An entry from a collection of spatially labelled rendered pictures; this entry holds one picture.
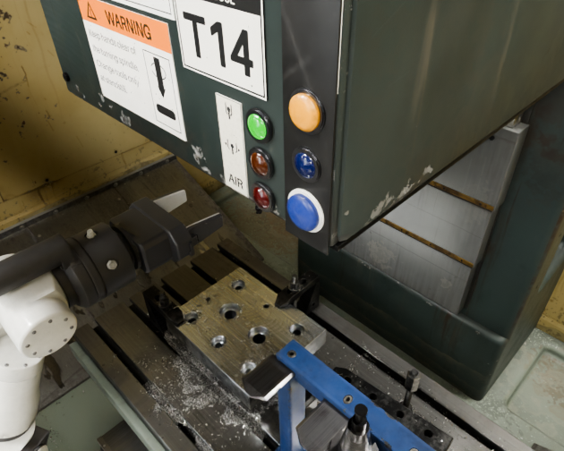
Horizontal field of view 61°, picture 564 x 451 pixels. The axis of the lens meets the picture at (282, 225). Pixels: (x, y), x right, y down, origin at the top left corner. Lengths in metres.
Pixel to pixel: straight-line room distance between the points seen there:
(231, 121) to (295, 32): 0.11
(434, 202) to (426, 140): 0.73
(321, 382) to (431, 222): 0.56
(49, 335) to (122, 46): 0.32
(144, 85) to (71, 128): 1.25
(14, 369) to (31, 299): 0.11
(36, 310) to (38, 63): 1.14
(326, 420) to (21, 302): 0.41
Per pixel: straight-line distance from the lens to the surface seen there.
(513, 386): 1.57
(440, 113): 0.41
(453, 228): 1.14
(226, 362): 1.04
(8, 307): 0.61
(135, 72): 0.49
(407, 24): 0.33
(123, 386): 1.17
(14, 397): 0.71
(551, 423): 1.59
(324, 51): 0.29
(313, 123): 0.31
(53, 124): 1.70
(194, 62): 0.40
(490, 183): 1.03
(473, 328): 1.32
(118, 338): 1.25
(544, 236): 1.10
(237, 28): 0.35
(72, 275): 0.61
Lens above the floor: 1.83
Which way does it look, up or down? 39 degrees down
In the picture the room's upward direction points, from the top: 2 degrees counter-clockwise
